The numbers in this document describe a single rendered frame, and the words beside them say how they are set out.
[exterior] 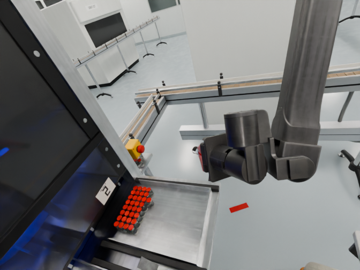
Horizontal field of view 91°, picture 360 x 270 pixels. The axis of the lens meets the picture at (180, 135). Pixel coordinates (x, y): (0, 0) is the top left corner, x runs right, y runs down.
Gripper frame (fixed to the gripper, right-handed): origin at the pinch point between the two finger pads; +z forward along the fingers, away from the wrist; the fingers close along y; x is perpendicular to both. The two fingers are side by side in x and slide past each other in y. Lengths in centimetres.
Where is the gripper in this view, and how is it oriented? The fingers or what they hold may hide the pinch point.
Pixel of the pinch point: (201, 151)
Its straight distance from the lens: 49.1
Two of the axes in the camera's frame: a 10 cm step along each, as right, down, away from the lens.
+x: -9.2, 2.0, -3.4
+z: -3.6, -0.6, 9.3
